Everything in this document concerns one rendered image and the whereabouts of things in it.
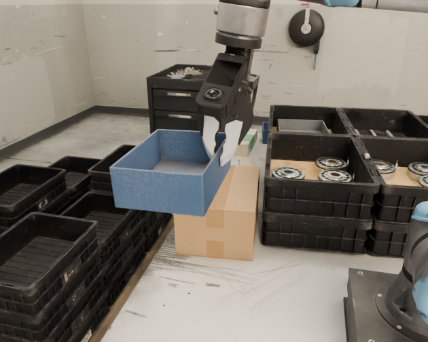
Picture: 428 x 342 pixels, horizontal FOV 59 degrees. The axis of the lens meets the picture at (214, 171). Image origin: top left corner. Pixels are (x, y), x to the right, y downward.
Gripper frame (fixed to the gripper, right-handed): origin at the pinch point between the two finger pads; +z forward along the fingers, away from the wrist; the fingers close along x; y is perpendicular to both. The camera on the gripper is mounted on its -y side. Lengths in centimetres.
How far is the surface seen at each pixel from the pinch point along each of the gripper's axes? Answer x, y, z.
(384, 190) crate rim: -36, 39, 15
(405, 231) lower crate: -45, 40, 26
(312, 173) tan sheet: -19, 64, 26
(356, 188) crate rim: -29, 38, 16
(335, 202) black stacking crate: -26, 38, 21
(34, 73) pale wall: 261, 270, 79
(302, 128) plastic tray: -12, 110, 26
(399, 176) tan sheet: -47, 70, 23
